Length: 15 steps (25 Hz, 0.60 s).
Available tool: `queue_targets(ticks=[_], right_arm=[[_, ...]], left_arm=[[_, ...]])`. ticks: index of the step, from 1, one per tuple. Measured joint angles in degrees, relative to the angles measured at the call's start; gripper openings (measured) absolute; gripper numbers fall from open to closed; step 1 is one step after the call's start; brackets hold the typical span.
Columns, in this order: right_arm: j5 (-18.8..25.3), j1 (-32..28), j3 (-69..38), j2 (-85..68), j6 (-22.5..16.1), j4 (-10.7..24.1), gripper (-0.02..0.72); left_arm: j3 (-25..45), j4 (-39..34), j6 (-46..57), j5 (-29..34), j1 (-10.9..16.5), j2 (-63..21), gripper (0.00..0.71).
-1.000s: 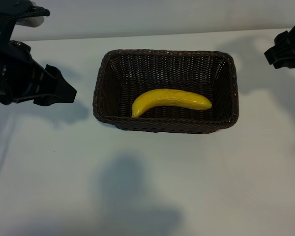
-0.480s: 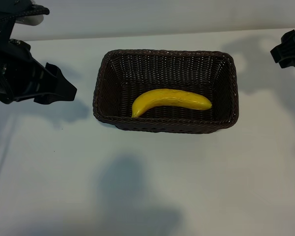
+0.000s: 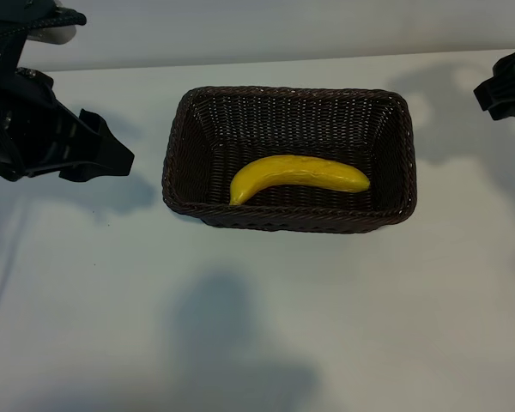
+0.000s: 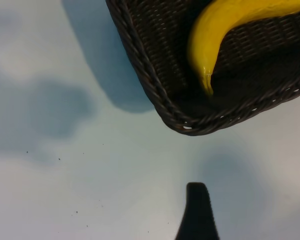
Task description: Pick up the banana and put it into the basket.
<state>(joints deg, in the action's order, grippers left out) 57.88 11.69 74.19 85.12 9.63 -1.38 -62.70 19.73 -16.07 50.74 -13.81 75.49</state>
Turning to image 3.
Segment black braided left cable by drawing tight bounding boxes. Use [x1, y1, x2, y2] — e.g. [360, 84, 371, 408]
[0, 10, 88, 44]

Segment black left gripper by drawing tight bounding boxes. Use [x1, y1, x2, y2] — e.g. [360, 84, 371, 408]
[0, 59, 136, 183]

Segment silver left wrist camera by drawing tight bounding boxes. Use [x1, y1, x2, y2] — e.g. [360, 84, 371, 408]
[25, 15, 77, 45]

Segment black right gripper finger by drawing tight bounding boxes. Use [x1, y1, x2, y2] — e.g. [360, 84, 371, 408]
[473, 51, 515, 112]
[488, 102, 515, 122]

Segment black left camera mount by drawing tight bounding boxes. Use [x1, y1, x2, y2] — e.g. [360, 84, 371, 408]
[0, 0, 55, 72]

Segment dark brown wicker basket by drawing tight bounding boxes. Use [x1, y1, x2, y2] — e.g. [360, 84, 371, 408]
[161, 85, 418, 235]

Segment yellow banana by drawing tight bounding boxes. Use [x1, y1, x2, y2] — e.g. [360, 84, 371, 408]
[228, 154, 372, 206]

